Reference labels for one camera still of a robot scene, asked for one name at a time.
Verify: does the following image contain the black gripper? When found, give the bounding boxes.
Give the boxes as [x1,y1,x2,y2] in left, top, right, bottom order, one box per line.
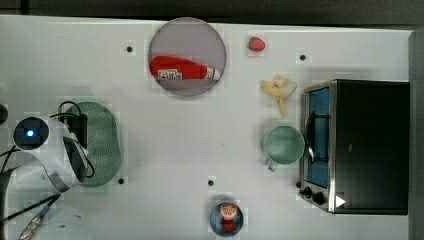
[67,114,88,148]

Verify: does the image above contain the green plastic strainer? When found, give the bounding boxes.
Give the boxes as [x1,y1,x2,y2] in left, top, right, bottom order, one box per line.
[66,102,122,188]

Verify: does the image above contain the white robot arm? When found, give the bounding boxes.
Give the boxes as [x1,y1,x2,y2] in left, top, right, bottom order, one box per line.
[1,116,93,240]

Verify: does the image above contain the red ketchup bottle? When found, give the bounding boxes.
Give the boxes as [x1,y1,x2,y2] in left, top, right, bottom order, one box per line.
[149,56,221,81]

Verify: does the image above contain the purple round plate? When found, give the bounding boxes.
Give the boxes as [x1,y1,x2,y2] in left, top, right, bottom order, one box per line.
[148,17,227,97]

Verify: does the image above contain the blue bowl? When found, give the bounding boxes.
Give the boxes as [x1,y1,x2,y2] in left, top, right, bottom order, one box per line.
[209,201,244,237]

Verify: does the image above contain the orange slice toy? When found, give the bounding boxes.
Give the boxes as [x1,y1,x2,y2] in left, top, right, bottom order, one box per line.
[220,203,238,220]

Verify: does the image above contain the small red toy fruit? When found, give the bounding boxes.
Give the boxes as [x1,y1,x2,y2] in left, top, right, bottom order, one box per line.
[221,219,236,232]

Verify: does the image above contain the red toy strawberry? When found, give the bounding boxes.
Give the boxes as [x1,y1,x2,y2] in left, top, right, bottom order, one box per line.
[248,37,266,52]

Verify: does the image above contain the peeled toy banana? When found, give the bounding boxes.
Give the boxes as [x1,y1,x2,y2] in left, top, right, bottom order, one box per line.
[261,76,297,117]

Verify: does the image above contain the green mug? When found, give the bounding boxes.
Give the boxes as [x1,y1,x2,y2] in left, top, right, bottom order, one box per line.
[261,125,305,172]

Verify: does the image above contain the black toaster oven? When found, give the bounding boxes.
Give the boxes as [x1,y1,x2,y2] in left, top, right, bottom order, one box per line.
[297,79,410,215]

